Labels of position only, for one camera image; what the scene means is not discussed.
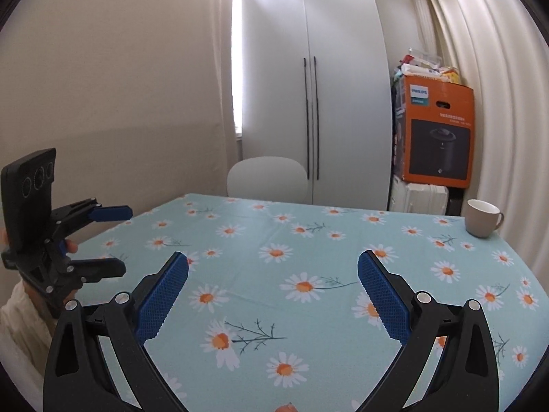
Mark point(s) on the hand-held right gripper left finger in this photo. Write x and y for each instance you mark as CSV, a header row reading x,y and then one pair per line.
x,y
165,296

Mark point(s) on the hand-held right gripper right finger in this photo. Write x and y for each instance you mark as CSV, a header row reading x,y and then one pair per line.
x,y
386,296

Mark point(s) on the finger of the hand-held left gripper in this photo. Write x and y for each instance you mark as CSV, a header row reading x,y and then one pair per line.
x,y
113,213
103,268

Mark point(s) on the person's left forearm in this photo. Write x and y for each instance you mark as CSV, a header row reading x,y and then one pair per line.
x,y
19,334

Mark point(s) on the person's left hand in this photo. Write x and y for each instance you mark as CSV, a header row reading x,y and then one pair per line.
x,y
71,247

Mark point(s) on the daisy print tablecloth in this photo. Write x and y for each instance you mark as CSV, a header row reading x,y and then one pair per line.
x,y
300,261

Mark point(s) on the white ribbed box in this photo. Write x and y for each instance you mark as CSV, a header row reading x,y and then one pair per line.
x,y
418,197

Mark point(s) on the beige cup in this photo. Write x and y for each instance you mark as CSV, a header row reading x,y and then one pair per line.
x,y
480,221

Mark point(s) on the white chair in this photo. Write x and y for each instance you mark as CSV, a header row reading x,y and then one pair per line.
x,y
266,178

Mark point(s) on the orange appliance box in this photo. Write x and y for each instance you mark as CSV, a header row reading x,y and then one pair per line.
x,y
441,137

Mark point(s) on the window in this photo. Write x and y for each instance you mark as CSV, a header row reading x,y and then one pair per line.
x,y
238,73

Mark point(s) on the white wardrobe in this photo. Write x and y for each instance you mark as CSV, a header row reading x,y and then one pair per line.
x,y
351,94

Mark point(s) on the cream curtain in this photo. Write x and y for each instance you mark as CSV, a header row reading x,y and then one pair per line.
x,y
506,116

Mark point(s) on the pile of packets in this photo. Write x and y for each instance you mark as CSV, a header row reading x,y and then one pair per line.
x,y
424,66

